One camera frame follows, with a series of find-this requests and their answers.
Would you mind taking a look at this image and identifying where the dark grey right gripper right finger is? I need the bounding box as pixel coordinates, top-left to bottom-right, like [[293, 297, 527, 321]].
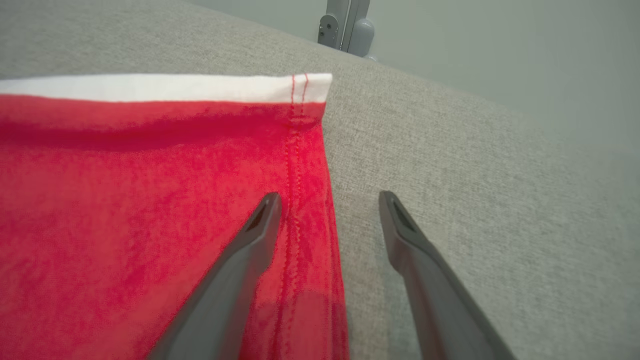
[[378, 190, 518, 360]]

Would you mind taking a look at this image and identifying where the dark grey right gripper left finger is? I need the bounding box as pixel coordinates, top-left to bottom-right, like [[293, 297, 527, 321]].
[[147, 192, 283, 360]]

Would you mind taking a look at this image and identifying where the red garment with white cuff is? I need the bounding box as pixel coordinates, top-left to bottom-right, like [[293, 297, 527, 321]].
[[0, 73, 351, 360]]

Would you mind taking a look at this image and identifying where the grey fabric sofa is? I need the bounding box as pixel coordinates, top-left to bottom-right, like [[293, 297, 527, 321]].
[[0, 0, 640, 360]]

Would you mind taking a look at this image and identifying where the grey metal post with bracket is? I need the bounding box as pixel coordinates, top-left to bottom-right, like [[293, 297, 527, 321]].
[[317, 0, 376, 57]]

